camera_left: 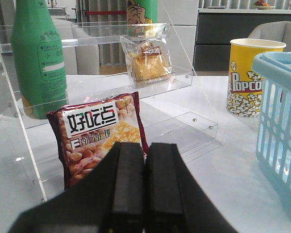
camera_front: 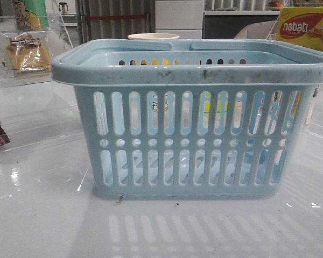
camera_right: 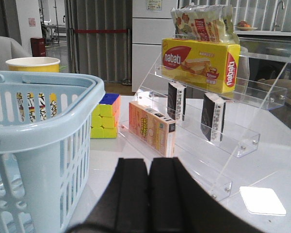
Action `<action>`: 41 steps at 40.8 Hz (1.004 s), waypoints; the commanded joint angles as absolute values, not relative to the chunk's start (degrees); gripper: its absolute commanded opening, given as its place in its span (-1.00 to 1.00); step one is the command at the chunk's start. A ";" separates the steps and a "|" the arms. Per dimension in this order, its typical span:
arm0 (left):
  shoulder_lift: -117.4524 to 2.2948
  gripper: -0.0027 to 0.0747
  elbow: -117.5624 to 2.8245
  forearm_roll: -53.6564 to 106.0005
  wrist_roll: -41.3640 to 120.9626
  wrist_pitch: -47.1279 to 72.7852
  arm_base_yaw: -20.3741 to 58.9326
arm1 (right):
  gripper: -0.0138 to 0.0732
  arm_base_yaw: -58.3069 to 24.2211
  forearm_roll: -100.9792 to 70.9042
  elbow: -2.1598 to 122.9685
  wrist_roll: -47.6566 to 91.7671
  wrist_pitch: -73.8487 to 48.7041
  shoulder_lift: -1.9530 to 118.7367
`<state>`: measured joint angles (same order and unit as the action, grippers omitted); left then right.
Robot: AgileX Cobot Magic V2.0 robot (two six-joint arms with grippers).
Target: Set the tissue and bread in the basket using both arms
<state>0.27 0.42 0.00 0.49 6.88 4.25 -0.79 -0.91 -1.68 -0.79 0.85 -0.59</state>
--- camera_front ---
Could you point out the bread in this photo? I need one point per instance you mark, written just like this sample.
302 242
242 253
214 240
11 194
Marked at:
28 55

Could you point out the light blue plastic basket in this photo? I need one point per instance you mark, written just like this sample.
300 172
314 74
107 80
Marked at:
190 118

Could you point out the white paper cup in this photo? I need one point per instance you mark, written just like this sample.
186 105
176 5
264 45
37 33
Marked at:
153 36

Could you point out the white drawer cabinet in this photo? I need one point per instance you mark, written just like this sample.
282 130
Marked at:
184 18

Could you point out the clear acrylic stand right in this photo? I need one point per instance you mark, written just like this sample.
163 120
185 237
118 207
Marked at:
273 30

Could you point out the clear acrylic shelf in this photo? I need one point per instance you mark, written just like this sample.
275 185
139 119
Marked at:
55 37

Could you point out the green yellow cartoon package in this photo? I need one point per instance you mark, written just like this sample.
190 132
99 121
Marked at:
30 15

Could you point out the yellow nabati wafer box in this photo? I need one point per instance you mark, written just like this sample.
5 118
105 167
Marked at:
302 26

